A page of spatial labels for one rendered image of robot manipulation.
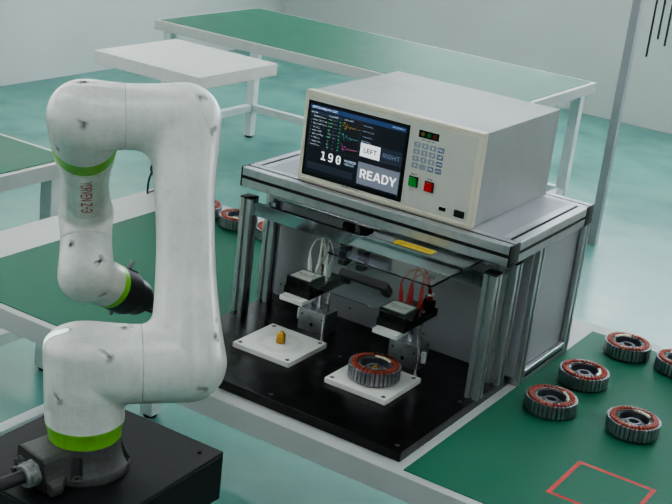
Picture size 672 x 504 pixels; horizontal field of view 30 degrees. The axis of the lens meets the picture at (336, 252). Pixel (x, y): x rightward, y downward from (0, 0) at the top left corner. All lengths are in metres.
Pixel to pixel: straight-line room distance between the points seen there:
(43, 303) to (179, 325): 0.99
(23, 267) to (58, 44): 5.42
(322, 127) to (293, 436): 0.69
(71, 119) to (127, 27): 6.94
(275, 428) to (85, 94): 0.81
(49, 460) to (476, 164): 1.05
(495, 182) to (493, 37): 6.88
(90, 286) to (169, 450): 0.40
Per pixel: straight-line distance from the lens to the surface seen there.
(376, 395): 2.59
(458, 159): 2.59
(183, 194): 2.06
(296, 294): 2.77
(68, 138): 2.08
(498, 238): 2.58
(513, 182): 2.75
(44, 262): 3.23
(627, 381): 2.95
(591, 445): 2.62
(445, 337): 2.84
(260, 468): 3.85
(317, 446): 2.47
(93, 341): 2.02
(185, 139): 2.07
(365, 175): 2.70
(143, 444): 2.22
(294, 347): 2.76
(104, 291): 2.45
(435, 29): 9.74
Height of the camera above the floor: 1.91
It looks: 20 degrees down
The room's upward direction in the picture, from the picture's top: 7 degrees clockwise
